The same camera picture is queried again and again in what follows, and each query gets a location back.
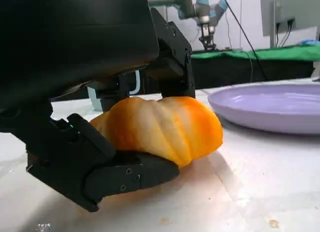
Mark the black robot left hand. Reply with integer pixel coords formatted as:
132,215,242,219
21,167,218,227
0,0,196,213

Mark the orange white toy bread roll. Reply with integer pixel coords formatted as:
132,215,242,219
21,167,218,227
89,96,224,167

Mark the black background desk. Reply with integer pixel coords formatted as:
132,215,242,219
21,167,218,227
191,55,316,90

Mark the green table cloth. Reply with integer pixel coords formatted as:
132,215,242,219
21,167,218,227
191,43,320,61

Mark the lilac plate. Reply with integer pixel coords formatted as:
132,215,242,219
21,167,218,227
207,82,320,135

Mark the grey monitor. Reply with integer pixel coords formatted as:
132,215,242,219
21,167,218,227
259,0,320,48

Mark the black hanging cable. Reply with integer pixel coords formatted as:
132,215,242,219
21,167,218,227
219,0,269,81

